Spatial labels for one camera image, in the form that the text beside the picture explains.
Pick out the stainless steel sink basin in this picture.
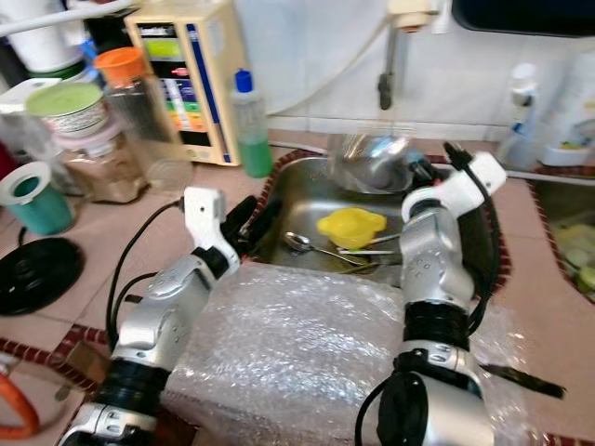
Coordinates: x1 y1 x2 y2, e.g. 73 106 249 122
256 153 512 294
525 177 595 308

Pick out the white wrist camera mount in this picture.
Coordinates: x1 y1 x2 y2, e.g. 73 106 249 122
184 186 240 270
402 151 508 222

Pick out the white plastic pipe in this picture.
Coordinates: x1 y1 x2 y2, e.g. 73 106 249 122
0 0 140 38

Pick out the round steel bowl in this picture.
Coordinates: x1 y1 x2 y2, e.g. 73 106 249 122
330 133 433 194

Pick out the black round lid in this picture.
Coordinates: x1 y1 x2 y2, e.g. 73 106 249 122
0 237 85 317

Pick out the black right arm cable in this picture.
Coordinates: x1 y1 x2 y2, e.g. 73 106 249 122
444 141 504 335

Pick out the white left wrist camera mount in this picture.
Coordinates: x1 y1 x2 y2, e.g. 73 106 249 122
184 186 240 270

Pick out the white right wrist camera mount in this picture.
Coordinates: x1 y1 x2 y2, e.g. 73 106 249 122
402 151 508 222

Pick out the white jug green base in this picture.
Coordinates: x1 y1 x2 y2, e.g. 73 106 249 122
9 0 85 80

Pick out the glass jar orange lid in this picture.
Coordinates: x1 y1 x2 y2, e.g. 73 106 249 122
95 46 192 193

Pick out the white wall tap grey spout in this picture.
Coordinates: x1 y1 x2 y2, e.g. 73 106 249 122
377 0 443 111

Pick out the clear canister white lid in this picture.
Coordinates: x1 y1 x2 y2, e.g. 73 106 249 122
0 79 57 182

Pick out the grey flat hose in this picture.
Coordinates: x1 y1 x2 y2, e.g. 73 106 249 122
265 138 595 184

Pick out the teal cup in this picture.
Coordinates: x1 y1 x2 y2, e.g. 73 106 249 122
0 161 75 236

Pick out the black strip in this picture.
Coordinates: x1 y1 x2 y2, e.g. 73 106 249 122
483 362 568 400

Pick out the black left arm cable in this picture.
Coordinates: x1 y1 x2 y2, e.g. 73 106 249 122
104 200 187 354

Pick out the small white spray bottle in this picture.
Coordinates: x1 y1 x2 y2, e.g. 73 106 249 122
497 63 540 171

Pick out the clear bubble wrap sheet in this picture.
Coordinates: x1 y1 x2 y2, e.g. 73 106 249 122
163 265 536 446

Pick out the black rounded wall fixture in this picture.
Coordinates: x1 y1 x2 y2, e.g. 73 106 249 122
451 0 595 38

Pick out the patterned bowl green lid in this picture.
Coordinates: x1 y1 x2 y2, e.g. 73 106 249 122
25 82 108 138

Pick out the brown powder jar pink lid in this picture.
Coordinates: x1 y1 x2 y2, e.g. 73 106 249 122
51 116 145 203

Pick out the white detergent bottle yellow cap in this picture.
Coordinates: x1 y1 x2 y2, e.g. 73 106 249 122
535 42 595 168

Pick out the green soap bottle blue cap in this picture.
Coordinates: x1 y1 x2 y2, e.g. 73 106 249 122
231 70 272 179

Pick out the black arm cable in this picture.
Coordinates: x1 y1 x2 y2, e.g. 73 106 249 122
104 200 187 354
444 141 504 335

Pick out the steel spoon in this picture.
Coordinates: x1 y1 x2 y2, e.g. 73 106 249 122
284 232 364 270

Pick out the clear plastic food container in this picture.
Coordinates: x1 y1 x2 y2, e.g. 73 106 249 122
553 218 595 298

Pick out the orange hose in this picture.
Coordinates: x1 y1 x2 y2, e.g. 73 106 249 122
0 372 43 439

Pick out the beige water ionizer machine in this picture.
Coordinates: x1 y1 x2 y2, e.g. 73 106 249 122
126 0 240 166

